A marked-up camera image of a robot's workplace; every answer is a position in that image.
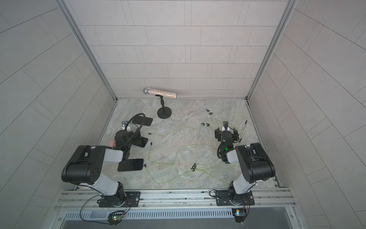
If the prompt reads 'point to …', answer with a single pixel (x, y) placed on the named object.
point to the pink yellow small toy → (112, 143)
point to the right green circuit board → (240, 214)
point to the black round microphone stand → (163, 112)
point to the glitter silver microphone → (147, 91)
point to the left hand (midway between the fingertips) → (134, 127)
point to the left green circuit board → (115, 219)
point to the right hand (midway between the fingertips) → (226, 126)
